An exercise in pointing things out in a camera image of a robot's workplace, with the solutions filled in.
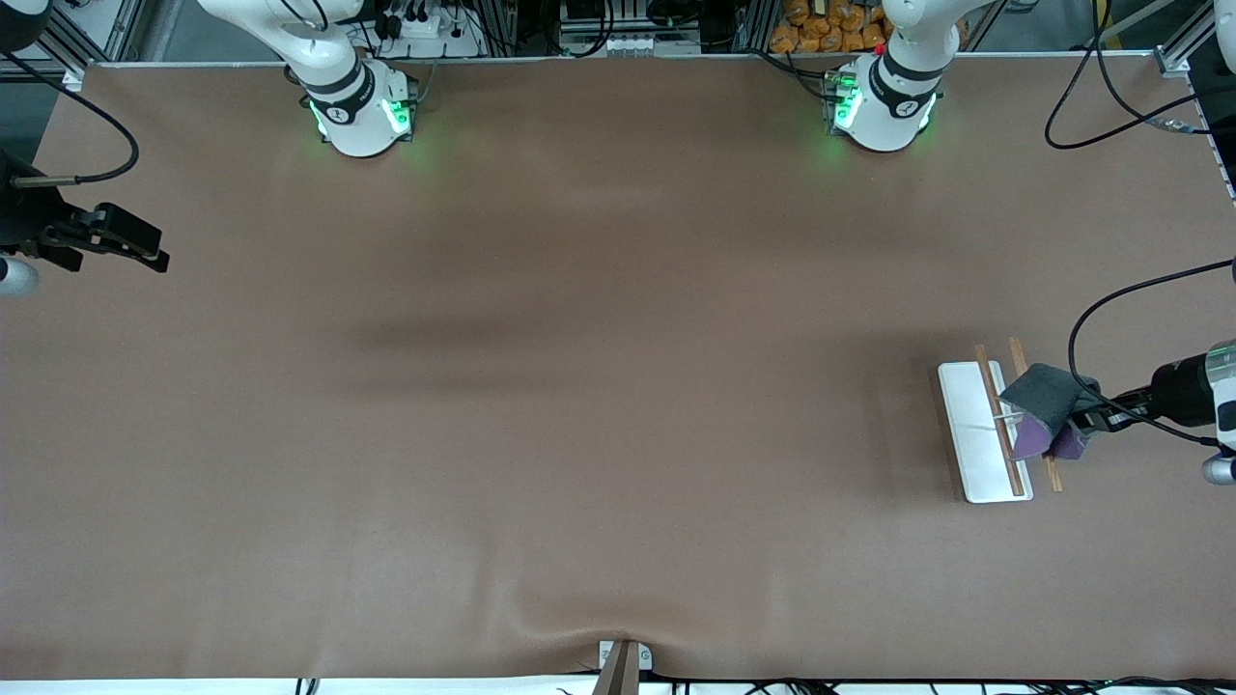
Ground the pile of orange objects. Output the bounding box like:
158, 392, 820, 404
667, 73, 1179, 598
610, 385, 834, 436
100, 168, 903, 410
770, 0, 895, 55

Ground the white power strip with plugs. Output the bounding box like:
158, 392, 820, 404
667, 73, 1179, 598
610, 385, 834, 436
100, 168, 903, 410
372, 0, 486, 59

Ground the brown table cover mat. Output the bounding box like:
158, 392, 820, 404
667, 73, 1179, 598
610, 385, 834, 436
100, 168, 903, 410
0, 56, 1236, 681

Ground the grey and purple towel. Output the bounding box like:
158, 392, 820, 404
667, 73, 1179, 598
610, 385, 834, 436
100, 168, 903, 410
999, 364, 1102, 461

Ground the white terminal strip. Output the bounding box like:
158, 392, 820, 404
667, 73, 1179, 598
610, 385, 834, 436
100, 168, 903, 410
562, 31, 702, 59

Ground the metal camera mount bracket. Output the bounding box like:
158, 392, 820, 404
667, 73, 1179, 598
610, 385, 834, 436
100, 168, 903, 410
591, 640, 654, 695

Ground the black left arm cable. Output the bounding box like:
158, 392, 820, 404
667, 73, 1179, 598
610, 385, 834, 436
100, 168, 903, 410
1045, 0, 1236, 445

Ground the white rack with wooden bars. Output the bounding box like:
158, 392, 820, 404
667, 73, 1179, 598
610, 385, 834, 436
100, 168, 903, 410
937, 336, 1063, 505

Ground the grey aluminium frame profile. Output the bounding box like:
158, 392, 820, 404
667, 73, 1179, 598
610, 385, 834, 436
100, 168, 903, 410
1154, 0, 1236, 80
0, 0, 148, 78

